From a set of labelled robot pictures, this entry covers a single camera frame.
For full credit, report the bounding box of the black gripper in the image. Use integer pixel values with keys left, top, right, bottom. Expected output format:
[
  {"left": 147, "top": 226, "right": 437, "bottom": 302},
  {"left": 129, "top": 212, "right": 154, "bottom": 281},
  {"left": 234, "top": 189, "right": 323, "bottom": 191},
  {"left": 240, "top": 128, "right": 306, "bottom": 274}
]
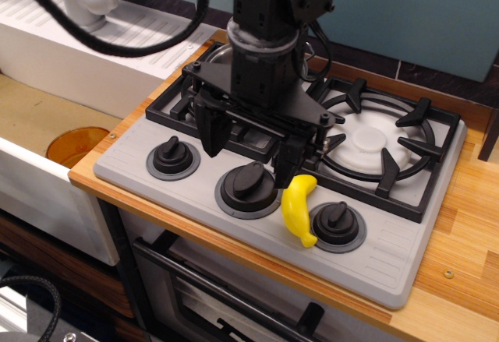
[{"left": 182, "top": 33, "right": 335, "bottom": 189}]

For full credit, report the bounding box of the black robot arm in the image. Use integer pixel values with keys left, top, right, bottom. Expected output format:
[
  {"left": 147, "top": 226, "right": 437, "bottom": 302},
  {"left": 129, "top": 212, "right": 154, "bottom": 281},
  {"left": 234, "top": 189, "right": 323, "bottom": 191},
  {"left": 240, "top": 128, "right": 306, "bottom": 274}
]
[{"left": 182, "top": 0, "right": 334, "bottom": 189}]

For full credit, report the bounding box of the middle black stove knob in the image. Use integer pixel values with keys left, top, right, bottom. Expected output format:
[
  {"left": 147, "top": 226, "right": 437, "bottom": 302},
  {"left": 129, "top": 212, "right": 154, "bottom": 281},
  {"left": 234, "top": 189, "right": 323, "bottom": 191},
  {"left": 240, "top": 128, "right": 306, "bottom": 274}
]
[{"left": 214, "top": 161, "right": 281, "bottom": 220}]

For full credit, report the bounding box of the black stove knob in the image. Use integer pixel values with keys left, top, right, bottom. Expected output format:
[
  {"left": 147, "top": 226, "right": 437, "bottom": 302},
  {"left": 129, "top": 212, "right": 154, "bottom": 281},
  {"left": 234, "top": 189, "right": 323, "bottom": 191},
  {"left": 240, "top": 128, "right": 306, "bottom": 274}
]
[
  {"left": 310, "top": 201, "right": 367, "bottom": 254},
  {"left": 146, "top": 136, "right": 200, "bottom": 182},
  {"left": 214, "top": 161, "right": 281, "bottom": 220}
]

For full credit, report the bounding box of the yellow toy banana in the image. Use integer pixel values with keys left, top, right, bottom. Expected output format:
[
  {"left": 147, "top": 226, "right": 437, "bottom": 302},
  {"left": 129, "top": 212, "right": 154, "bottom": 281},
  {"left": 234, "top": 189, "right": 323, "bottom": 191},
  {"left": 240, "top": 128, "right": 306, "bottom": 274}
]
[{"left": 281, "top": 175, "right": 317, "bottom": 249}]

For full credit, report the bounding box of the left black stove knob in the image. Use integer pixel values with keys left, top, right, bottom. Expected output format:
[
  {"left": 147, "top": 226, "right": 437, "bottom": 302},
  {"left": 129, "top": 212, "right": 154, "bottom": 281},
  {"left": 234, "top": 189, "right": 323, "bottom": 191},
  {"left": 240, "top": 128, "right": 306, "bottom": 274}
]
[{"left": 146, "top": 136, "right": 200, "bottom": 182}]

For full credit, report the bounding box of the white right burner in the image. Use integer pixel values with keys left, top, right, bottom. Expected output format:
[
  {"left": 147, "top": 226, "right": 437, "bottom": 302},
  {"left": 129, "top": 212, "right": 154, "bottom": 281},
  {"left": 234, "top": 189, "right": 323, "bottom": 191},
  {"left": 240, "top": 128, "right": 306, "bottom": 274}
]
[{"left": 328, "top": 110, "right": 412, "bottom": 175}]

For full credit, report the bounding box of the right black stove knob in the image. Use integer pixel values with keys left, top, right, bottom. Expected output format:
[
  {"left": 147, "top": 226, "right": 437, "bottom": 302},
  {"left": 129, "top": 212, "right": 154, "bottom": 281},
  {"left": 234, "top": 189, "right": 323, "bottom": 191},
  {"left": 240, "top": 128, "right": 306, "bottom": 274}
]
[{"left": 310, "top": 201, "right": 367, "bottom": 254}]

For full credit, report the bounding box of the black stove grate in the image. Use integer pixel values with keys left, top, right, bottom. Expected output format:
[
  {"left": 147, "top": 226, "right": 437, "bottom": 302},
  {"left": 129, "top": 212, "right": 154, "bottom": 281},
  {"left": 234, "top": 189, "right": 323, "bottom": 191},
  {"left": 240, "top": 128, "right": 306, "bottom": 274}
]
[{"left": 146, "top": 43, "right": 460, "bottom": 223}]

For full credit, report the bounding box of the toy oven door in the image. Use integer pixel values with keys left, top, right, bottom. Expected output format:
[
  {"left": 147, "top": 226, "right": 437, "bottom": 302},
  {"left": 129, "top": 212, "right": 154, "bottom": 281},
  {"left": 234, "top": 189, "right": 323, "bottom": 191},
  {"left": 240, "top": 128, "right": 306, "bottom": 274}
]
[{"left": 120, "top": 210, "right": 396, "bottom": 341}]

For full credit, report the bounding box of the grey toy stove top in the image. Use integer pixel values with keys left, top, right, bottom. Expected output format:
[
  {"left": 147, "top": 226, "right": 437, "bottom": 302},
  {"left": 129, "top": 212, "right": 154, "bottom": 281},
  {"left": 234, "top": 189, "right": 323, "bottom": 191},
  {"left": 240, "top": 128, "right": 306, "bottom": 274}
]
[{"left": 94, "top": 112, "right": 467, "bottom": 309}]

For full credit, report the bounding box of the orange plastic bowl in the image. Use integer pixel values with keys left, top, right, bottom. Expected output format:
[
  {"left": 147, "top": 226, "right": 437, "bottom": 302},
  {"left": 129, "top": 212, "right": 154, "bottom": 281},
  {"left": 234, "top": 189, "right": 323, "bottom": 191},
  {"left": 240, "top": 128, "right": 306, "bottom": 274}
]
[{"left": 45, "top": 126, "right": 110, "bottom": 168}]

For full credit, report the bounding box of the white toy sink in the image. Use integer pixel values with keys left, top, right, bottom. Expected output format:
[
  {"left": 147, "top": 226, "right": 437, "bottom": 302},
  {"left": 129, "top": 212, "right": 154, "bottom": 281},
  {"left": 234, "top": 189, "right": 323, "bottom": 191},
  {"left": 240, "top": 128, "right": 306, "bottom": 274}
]
[{"left": 1, "top": 0, "right": 215, "bottom": 266}]

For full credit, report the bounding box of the black braided cable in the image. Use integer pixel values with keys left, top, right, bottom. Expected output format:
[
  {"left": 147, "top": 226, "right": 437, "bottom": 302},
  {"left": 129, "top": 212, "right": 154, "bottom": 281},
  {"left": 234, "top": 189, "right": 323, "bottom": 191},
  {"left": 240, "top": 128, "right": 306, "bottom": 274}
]
[{"left": 6, "top": 0, "right": 211, "bottom": 58}]

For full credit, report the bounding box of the black oven door handle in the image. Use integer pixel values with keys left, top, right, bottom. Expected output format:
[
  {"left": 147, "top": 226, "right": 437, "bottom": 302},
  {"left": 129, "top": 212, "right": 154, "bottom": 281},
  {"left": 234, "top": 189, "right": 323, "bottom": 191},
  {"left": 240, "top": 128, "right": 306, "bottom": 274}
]
[{"left": 132, "top": 231, "right": 324, "bottom": 341}]

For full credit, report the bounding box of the black cable lower left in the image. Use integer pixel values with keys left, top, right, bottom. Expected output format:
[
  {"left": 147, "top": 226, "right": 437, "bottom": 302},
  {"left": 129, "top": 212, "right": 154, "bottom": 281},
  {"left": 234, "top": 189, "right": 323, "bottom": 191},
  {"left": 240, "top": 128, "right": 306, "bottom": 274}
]
[{"left": 0, "top": 275, "right": 62, "bottom": 342}]

